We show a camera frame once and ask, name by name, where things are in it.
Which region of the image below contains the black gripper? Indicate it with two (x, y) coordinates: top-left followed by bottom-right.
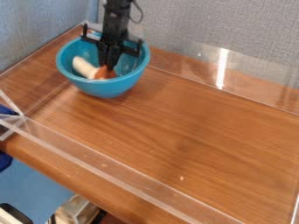
(81, 0), (143, 70)

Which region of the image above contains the brown and white toy mushroom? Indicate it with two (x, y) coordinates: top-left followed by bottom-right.
(72, 56), (117, 80)

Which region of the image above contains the blue plastic bowl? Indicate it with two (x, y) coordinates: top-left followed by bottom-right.
(56, 38), (151, 98)

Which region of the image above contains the clear acrylic front barrier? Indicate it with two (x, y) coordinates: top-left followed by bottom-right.
(0, 90), (243, 224)

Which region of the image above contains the clear acrylic barrier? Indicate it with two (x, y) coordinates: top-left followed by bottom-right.
(82, 20), (299, 116)
(0, 90), (243, 224)

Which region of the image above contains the clear acrylic back barrier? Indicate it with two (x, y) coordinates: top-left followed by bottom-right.
(82, 20), (299, 116)

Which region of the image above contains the blue cloth at edge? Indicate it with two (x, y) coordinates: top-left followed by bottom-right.
(0, 104), (18, 172)

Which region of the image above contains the black white device corner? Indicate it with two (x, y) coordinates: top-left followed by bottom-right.
(0, 203), (33, 224)

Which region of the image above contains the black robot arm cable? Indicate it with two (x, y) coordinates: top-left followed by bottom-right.
(127, 0), (145, 25)

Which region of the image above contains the metal frame under table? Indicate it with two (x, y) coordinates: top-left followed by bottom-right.
(46, 195), (98, 224)

